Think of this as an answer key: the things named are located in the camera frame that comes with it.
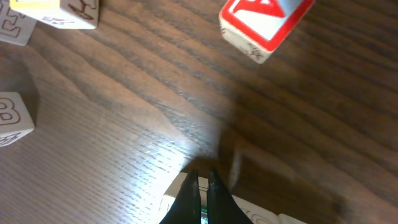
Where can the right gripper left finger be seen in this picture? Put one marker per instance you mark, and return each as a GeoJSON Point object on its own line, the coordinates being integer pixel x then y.
{"type": "Point", "coordinates": [186, 208]}

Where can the blue L block centre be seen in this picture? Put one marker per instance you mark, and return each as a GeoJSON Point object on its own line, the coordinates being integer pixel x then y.
{"type": "Point", "coordinates": [16, 28]}

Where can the red A block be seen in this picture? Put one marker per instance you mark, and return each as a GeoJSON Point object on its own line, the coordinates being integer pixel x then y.
{"type": "Point", "coordinates": [258, 27]}

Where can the green B block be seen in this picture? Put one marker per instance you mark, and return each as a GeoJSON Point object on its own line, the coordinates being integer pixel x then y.
{"type": "Point", "coordinates": [15, 118]}

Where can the yellow O block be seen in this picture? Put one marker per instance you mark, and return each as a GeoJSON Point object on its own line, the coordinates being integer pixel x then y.
{"type": "Point", "coordinates": [62, 14]}

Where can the green R block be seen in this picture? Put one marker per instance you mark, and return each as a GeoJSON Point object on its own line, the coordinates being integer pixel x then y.
{"type": "Point", "coordinates": [172, 191]}

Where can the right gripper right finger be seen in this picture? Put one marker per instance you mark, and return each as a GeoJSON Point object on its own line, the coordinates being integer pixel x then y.
{"type": "Point", "coordinates": [222, 209]}

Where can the blue P block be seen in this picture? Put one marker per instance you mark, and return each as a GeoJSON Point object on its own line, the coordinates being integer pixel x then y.
{"type": "Point", "coordinates": [285, 219]}

